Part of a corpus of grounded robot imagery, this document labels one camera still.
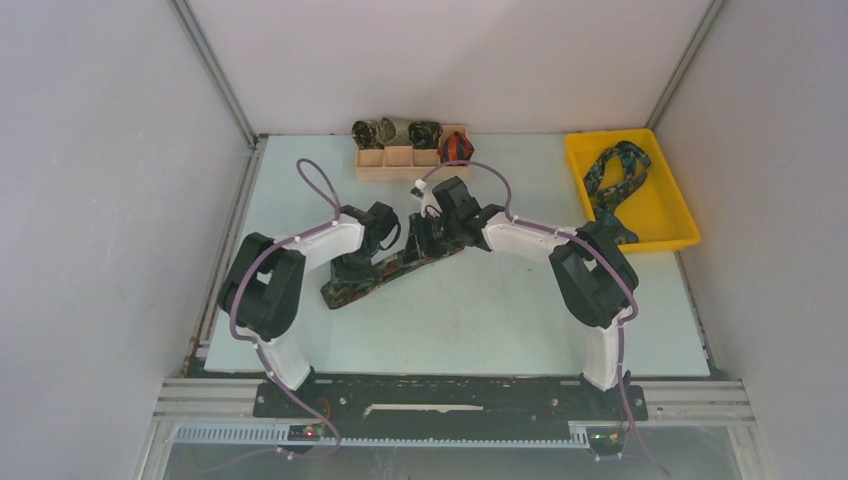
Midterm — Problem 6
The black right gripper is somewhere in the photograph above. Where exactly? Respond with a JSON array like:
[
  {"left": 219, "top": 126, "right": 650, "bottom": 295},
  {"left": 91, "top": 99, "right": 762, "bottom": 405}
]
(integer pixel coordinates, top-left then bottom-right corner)
[{"left": 400, "top": 212, "right": 461, "bottom": 267}]

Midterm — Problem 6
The brown green patterned tie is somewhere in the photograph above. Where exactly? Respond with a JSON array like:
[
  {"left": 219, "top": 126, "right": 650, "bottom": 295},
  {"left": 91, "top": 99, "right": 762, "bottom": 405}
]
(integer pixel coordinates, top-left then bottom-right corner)
[{"left": 320, "top": 247, "right": 464, "bottom": 310}]

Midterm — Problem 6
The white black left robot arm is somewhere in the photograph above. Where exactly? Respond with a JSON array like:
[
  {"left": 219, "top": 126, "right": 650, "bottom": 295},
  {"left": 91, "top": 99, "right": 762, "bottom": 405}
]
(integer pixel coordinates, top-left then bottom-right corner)
[{"left": 217, "top": 202, "right": 401, "bottom": 417}]

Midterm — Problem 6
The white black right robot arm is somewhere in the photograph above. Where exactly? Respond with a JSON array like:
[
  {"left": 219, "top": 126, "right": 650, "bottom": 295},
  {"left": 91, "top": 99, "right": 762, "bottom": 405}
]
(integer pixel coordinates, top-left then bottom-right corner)
[{"left": 407, "top": 177, "right": 639, "bottom": 418}]

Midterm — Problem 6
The wooden compartment box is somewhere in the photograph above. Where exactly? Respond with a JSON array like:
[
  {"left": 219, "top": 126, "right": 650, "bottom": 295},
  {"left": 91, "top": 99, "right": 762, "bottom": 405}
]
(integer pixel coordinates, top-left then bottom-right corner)
[{"left": 354, "top": 124, "right": 471, "bottom": 182}]

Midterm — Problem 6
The orange navy rolled tie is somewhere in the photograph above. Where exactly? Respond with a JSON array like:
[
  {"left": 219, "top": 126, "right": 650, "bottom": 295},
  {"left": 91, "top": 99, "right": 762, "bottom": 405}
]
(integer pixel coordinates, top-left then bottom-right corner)
[{"left": 437, "top": 131, "right": 475, "bottom": 164}]

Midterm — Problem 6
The black green rolled tie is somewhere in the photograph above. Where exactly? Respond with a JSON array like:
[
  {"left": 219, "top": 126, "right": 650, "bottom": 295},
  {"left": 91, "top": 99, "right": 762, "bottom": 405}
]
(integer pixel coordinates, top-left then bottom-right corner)
[{"left": 408, "top": 120, "right": 443, "bottom": 150}]

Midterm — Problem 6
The olive green rolled tie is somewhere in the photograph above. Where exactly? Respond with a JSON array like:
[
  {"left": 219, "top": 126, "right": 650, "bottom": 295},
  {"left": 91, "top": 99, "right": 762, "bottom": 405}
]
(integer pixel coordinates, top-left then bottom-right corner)
[{"left": 376, "top": 117, "right": 412, "bottom": 147}]

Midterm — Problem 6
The dark patterned rolled tie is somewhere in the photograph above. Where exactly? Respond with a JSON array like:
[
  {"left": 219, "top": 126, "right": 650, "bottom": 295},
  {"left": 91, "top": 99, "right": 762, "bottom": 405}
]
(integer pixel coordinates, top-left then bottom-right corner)
[{"left": 351, "top": 120, "right": 384, "bottom": 150}]

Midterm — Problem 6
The blue patterned tie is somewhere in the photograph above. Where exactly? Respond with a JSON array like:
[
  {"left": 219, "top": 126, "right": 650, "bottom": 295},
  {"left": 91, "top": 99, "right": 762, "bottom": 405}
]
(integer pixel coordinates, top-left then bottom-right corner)
[{"left": 583, "top": 140, "right": 652, "bottom": 245}]

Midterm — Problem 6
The yellow plastic tray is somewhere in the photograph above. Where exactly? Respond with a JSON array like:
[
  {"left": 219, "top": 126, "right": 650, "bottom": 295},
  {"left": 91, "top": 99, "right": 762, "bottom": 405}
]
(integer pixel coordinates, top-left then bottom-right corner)
[{"left": 564, "top": 128, "right": 701, "bottom": 253}]

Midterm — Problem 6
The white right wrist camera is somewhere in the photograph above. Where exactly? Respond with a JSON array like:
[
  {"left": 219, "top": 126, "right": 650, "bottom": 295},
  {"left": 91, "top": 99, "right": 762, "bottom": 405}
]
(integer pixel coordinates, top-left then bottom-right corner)
[{"left": 410, "top": 178, "right": 432, "bottom": 202}]

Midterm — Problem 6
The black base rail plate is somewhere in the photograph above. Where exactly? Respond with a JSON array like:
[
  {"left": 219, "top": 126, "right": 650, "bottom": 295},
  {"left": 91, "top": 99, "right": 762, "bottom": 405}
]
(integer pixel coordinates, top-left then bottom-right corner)
[{"left": 252, "top": 374, "right": 649, "bottom": 443}]

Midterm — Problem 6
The aluminium frame rail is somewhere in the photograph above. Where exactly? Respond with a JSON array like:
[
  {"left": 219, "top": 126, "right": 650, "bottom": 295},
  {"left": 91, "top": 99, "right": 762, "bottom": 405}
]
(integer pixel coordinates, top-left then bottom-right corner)
[{"left": 154, "top": 374, "right": 755, "bottom": 448}]

